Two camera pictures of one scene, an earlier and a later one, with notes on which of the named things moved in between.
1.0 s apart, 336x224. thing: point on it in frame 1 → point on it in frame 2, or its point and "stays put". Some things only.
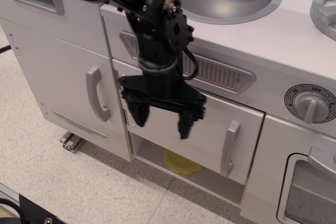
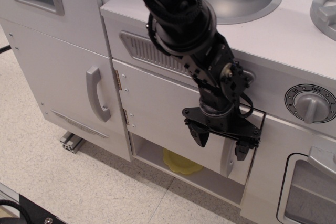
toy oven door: (307, 194) stays put
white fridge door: (76, 86) stays put
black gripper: (164, 87) → (224, 120)
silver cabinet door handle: (227, 162) stays put
